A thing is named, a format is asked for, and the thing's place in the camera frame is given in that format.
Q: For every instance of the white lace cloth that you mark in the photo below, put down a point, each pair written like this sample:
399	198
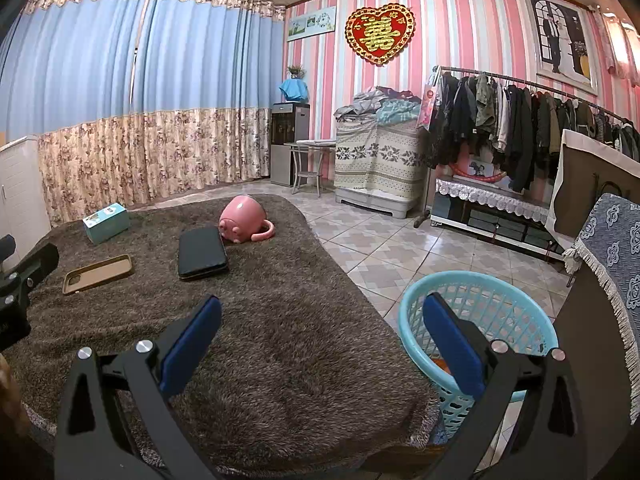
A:
495	200

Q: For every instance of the person's left forearm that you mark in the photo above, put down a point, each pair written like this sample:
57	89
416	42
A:
7	385

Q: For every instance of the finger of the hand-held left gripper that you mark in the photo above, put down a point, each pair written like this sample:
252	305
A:
40	262
6	247

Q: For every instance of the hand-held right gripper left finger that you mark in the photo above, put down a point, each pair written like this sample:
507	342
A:
190	345

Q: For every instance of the pink pig mug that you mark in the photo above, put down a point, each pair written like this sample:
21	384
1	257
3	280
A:
240	215

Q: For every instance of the brown phone case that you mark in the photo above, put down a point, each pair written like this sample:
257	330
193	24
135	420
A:
97	274

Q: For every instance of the pink curtain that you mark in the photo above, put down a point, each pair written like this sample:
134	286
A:
620	45

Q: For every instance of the blue cloth cover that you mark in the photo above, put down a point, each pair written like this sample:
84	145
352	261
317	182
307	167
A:
294	90

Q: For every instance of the blue plastic basket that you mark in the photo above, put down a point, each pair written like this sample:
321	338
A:
500	305

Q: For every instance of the water dispenser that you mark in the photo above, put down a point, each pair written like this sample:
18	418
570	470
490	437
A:
287	145

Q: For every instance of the low glass cabinet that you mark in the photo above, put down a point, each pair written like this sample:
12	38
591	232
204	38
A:
500	232

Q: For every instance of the orange fruit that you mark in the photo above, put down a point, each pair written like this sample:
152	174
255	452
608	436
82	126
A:
442	366

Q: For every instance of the wall poster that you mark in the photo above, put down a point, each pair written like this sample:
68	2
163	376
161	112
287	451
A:
560	42

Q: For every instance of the small metal table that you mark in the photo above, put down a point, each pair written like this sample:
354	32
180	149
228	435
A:
312	144

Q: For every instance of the small potted plant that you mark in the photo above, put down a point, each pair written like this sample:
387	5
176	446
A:
295	71

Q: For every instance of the white cabinet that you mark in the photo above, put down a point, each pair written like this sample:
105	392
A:
20	185

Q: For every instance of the dark brown cabinet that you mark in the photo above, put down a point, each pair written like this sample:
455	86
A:
590	320

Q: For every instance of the teal tissue box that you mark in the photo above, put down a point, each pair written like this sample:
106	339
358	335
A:
107	225

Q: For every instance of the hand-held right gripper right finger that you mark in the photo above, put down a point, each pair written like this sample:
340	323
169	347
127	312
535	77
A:
452	345

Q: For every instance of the landscape wall picture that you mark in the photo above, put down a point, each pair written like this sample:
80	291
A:
311	23

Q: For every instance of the metal clothes rack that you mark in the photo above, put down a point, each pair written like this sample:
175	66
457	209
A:
420	220

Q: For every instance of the blue patterned fringed cloth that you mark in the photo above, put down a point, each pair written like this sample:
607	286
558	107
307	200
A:
610	240

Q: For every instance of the pile of clothes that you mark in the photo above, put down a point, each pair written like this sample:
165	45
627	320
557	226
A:
377	105

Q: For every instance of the patterned cloth covered cabinet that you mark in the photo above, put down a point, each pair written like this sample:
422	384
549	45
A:
377	165

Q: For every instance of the red heart wall decoration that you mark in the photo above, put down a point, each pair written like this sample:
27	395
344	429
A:
379	35

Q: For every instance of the row of hanging clothes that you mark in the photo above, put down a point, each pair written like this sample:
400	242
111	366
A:
520	135

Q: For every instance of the printed cardboard box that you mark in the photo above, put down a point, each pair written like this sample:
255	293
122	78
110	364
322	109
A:
480	166

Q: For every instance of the pink hanging bag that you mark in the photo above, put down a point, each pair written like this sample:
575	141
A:
427	107

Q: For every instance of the brown shaggy blanket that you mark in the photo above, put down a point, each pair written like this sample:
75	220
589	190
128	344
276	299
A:
300	360

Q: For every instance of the blue floral curtain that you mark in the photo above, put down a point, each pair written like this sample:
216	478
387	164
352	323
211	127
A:
75	70
210	70

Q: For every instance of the black case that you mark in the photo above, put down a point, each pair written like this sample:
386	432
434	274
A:
202	255

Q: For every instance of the brown panel with white cover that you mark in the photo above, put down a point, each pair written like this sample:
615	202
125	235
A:
580	195

